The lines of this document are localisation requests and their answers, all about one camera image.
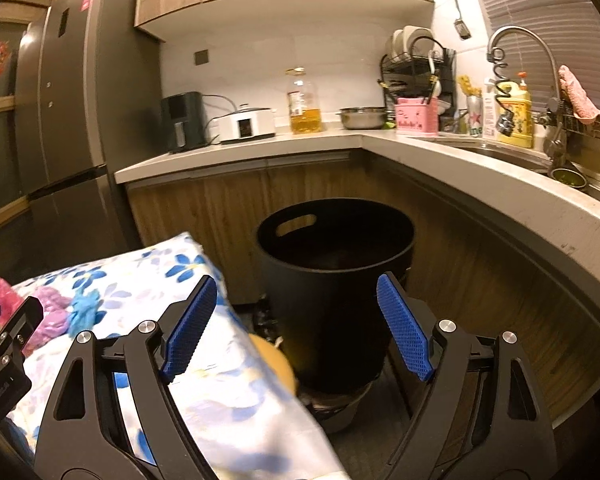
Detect cooking oil bottle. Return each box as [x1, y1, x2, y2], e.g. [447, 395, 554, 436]
[286, 66, 323, 135]

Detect steel sink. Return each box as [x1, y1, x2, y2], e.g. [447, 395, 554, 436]
[437, 137, 600, 198]

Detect steel kitchen faucet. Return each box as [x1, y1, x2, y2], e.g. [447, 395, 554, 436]
[487, 25, 563, 111]

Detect wooden base cabinets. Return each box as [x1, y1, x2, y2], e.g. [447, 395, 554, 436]
[125, 152, 600, 421]

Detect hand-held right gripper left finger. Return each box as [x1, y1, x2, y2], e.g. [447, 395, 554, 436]
[32, 275, 218, 480]

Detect metal sink caddy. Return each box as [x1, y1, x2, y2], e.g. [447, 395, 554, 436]
[532, 97, 600, 139]

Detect hanging metal spatula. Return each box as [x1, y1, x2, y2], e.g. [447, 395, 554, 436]
[446, 0, 472, 41]

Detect white bottle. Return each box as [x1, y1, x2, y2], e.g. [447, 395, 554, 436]
[482, 77, 499, 141]

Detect grey kitchen countertop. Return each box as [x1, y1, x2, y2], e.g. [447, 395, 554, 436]
[114, 127, 600, 428]

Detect black dish rack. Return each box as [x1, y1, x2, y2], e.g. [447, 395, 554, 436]
[378, 25, 458, 133]

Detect pink cloth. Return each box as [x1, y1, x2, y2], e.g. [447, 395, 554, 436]
[557, 65, 600, 126]

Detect blue floral tablecloth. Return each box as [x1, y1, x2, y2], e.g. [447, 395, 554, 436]
[5, 232, 351, 480]

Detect white electric cooker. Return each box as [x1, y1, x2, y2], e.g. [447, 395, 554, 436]
[215, 104, 277, 145]

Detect dark metal pot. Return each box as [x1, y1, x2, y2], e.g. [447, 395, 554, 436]
[300, 380, 377, 436]

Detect blue plastic bag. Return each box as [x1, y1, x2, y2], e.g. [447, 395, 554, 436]
[66, 287, 103, 336]

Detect window blind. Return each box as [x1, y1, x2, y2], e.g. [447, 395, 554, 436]
[467, 0, 600, 136]

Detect yellow detergent bottle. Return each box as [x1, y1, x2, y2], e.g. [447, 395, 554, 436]
[497, 72, 533, 149]

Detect black trash bin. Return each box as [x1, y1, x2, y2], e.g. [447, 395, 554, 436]
[256, 199, 415, 395]

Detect pink utensil holder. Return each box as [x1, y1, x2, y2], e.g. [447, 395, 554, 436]
[394, 97, 440, 136]

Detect tan round stool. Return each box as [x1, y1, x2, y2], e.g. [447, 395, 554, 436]
[247, 332, 301, 397]

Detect dark steel refrigerator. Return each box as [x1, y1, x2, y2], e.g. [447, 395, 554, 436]
[12, 0, 163, 271]

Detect steel basin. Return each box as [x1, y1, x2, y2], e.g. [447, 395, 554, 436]
[336, 106, 388, 131]

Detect bright pink plastic bag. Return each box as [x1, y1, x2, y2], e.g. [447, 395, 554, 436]
[0, 277, 23, 322]

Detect drink can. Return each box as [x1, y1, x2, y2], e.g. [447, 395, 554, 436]
[467, 95, 483, 137]

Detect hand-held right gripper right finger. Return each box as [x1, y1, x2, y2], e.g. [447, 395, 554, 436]
[376, 271, 558, 480]

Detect black air fryer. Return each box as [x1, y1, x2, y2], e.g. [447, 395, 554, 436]
[160, 91, 207, 155]

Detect small steel bowl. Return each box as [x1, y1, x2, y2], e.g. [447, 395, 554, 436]
[547, 162, 588, 191]

